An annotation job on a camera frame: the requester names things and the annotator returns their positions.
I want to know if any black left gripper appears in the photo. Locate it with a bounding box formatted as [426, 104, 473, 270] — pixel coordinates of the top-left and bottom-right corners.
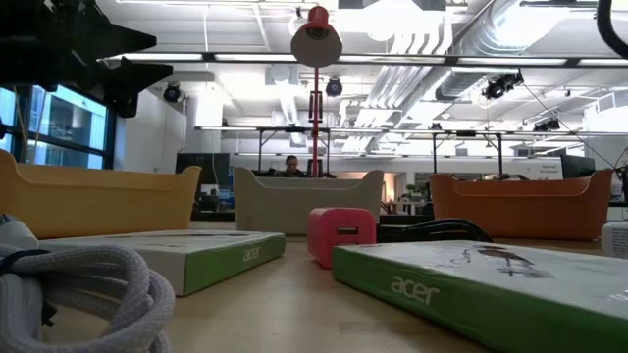
[0, 0, 174, 119]

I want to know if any white green Acer box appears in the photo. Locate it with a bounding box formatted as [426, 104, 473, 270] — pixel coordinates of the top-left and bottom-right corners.
[332, 239, 628, 353]
[37, 228, 287, 297]

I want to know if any white rounded power adapter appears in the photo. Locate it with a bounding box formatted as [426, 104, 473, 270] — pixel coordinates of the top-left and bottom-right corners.
[0, 213, 39, 250]

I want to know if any white braided cable bundle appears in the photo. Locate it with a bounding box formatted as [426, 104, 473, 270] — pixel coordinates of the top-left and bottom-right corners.
[0, 243, 177, 353]

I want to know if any pink USB wall charger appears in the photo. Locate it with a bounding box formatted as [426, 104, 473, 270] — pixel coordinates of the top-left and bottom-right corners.
[307, 207, 378, 270]

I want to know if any white ribbed power adapter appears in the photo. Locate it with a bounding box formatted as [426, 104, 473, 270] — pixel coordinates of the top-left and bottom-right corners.
[601, 220, 628, 260]

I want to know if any yellow plastic bin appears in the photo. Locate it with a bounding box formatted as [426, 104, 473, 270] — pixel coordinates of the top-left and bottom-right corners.
[0, 149, 203, 240]

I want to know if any off-white plastic bin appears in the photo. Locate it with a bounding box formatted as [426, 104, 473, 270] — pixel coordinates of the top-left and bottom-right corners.
[234, 166, 385, 236]

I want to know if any orange plastic bin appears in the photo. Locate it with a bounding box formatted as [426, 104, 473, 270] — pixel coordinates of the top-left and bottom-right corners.
[430, 169, 615, 241]

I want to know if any black monitor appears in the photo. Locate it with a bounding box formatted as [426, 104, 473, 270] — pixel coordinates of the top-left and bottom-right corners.
[560, 154, 597, 180]
[175, 152, 231, 186]

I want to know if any red desk lamp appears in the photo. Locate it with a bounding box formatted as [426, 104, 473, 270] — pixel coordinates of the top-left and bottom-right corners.
[289, 5, 343, 178]

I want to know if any person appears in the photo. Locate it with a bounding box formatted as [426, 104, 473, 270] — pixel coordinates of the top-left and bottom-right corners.
[279, 154, 308, 178]

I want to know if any black ceiling spotlight cluster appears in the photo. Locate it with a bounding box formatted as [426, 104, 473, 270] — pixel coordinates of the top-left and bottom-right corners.
[482, 71, 525, 101]

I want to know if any large glass window wall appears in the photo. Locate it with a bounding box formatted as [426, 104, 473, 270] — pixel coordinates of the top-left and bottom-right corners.
[0, 83, 117, 171]

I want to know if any black metal frame table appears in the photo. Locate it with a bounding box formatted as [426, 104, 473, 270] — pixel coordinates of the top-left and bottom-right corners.
[430, 129, 504, 176]
[254, 126, 331, 177]

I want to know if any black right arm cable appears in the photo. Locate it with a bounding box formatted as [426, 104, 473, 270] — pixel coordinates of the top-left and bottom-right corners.
[596, 0, 628, 61]

